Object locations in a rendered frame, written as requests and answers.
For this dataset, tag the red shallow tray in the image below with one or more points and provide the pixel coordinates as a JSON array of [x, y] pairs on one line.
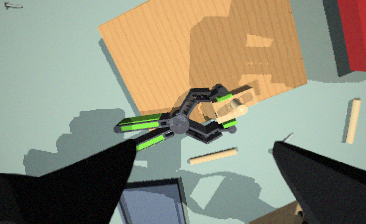
[[353, 18]]

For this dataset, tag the grey metal bolt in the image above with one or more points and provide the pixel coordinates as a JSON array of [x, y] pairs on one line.
[[288, 138]]

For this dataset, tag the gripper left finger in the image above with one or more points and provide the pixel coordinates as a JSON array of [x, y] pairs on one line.
[[85, 192]]

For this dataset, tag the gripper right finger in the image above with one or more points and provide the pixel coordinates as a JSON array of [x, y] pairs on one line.
[[328, 191]]

